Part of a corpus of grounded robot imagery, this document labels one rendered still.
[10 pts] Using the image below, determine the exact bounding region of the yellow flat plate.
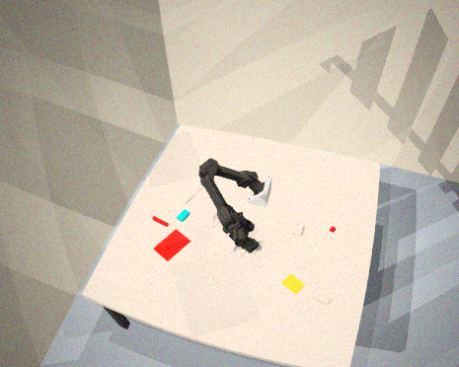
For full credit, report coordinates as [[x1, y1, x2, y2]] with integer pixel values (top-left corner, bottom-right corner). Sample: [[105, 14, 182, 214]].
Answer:
[[281, 274, 305, 294]]

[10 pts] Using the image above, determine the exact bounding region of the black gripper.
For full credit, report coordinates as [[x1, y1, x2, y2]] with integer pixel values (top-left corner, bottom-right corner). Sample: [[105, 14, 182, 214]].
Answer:
[[222, 224, 259, 253]]

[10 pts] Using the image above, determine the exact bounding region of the teal rectangular block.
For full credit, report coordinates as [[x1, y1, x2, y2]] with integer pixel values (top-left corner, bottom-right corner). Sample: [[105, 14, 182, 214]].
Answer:
[[177, 210, 190, 222]]

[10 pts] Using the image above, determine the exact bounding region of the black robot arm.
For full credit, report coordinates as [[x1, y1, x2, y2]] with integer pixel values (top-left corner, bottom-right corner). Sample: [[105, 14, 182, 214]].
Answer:
[[198, 158, 265, 247]]

